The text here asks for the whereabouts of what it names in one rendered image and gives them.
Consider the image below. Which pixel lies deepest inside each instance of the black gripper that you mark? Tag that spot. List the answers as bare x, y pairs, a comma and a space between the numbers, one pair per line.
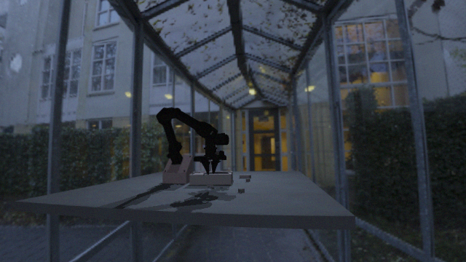
205, 160

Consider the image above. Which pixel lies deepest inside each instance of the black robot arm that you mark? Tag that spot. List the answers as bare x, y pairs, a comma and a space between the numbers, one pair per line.
203, 129

